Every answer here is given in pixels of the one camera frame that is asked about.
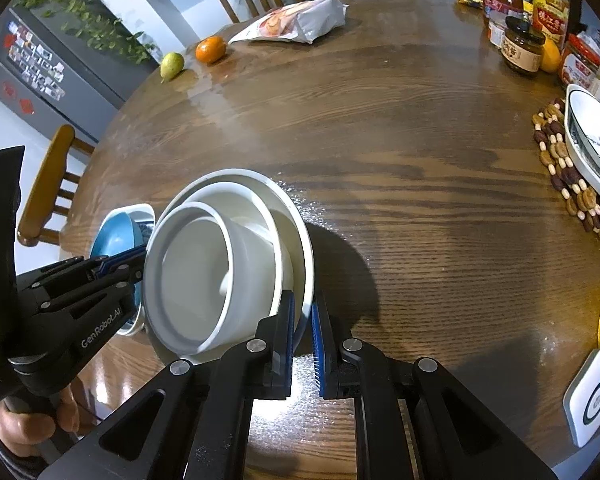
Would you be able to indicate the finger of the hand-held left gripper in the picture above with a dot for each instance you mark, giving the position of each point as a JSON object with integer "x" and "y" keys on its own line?
{"x": 95, "y": 292}
{"x": 115, "y": 261}

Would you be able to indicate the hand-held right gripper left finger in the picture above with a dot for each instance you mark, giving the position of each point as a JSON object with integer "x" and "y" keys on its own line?
{"x": 285, "y": 330}

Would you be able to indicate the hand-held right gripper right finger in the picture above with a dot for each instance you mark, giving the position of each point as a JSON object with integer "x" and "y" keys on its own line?
{"x": 322, "y": 345}

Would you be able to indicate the blue plate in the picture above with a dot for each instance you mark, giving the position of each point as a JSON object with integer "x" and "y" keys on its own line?
{"x": 112, "y": 240}

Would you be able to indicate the small deep white bowl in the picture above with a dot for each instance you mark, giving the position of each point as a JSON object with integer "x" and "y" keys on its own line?
{"x": 190, "y": 280}

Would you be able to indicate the large grey-white bowl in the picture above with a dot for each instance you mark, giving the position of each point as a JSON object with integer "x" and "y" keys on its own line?
{"x": 300, "y": 245}

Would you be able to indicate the medium white bowl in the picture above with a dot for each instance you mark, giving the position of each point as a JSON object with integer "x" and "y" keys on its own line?
{"x": 260, "y": 220}

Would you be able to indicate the person's left hand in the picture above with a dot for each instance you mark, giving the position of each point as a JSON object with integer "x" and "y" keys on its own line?
{"x": 15, "y": 427}

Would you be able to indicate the grey refrigerator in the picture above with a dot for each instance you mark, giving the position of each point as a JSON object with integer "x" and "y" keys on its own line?
{"x": 90, "y": 95}

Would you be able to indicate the green pear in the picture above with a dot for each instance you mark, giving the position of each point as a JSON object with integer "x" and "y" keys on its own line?
{"x": 171, "y": 65}

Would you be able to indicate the group of fridge magnets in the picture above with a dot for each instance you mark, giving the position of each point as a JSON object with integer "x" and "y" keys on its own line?
{"x": 35, "y": 57}

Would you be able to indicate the orange tangerine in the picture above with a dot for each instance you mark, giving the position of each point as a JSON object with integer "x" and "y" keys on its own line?
{"x": 210, "y": 50}

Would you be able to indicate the trailing green plant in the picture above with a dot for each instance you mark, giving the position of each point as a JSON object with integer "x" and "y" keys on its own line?
{"x": 80, "y": 15}

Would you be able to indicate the white square device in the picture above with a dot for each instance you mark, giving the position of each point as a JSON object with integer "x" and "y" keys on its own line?
{"x": 587, "y": 400}

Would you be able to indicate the wooden bead trivet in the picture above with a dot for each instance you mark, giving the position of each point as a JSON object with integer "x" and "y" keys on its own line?
{"x": 560, "y": 155}

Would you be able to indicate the white snack bag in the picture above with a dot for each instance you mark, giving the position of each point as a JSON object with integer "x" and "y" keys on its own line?
{"x": 300, "y": 20}

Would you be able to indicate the white dish with dark rim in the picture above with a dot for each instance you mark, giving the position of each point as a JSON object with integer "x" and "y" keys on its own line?
{"x": 592, "y": 130}

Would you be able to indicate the brown sauce jar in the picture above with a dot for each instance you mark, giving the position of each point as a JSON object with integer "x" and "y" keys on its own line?
{"x": 522, "y": 52}

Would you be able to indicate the yellow-orange citrus fruit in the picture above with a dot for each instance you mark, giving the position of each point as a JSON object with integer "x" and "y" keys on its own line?
{"x": 551, "y": 57}

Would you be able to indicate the red-label sauce jar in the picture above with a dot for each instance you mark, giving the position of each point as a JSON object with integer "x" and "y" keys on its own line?
{"x": 577, "y": 67}

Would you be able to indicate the yellow-capped vinegar bottle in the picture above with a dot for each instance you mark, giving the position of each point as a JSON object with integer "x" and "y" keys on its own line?
{"x": 550, "y": 15}

